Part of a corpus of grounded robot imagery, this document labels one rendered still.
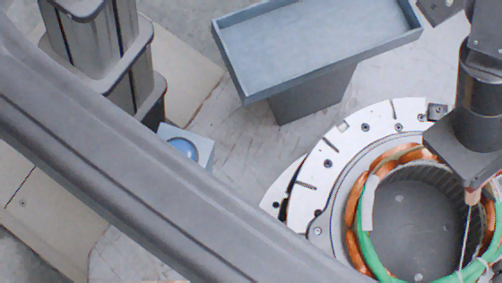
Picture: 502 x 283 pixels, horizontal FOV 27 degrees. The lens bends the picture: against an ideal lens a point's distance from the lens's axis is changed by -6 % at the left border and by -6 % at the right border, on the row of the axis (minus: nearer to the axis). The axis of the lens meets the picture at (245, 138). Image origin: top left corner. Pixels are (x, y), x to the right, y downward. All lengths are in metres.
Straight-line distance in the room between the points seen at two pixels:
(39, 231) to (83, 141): 1.57
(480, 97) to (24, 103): 0.44
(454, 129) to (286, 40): 0.47
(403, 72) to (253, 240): 1.14
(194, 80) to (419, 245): 0.93
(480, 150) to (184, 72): 1.29
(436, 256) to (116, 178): 0.85
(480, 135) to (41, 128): 0.48
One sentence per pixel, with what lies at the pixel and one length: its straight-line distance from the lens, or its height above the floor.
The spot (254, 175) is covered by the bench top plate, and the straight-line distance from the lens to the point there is 1.57.
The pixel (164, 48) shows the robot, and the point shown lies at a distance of 2.18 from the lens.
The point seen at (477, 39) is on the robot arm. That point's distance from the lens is 0.84.
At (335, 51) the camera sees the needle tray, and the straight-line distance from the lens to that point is 1.38.
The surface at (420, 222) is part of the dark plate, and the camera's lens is 1.34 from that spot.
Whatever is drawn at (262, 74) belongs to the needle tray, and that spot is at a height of 1.02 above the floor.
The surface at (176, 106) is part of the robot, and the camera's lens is 2.14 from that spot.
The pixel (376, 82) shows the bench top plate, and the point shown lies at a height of 0.78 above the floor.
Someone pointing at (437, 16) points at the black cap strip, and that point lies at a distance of 1.67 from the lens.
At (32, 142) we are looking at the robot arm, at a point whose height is 1.79.
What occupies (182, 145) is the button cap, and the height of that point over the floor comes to 1.04.
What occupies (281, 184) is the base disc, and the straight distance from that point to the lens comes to 1.55.
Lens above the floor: 2.31
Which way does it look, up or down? 75 degrees down
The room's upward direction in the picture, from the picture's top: 11 degrees clockwise
